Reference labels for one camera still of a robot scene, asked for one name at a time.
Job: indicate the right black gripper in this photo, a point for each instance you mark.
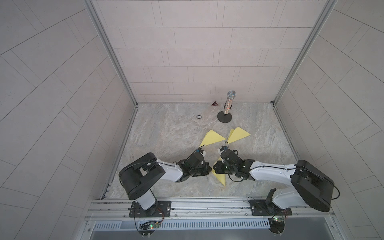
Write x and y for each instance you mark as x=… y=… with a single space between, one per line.
x=217 y=169

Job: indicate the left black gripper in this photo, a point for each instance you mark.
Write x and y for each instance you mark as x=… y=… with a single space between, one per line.
x=205 y=165

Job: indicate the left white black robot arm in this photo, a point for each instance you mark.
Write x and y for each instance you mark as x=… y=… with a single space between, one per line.
x=138 y=177

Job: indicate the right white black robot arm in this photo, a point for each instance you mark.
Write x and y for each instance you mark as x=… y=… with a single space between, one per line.
x=306 y=185

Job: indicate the colourful tube on black stand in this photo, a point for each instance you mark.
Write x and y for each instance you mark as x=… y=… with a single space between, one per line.
x=225 y=115

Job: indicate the right controller circuit board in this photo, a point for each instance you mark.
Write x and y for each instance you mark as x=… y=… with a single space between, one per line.
x=277 y=225

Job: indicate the controller circuit board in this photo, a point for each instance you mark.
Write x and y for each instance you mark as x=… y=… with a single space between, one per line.
x=277 y=225
x=148 y=228

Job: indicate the left controller circuit board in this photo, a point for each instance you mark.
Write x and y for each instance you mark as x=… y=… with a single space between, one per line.
x=148 y=228

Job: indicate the aluminium mounting rail frame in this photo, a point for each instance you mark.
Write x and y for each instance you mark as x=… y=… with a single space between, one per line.
x=195 y=208

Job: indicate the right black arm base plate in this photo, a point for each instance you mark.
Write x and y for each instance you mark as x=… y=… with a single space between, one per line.
x=260 y=208

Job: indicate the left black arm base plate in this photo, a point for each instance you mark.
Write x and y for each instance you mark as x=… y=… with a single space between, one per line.
x=158 y=210

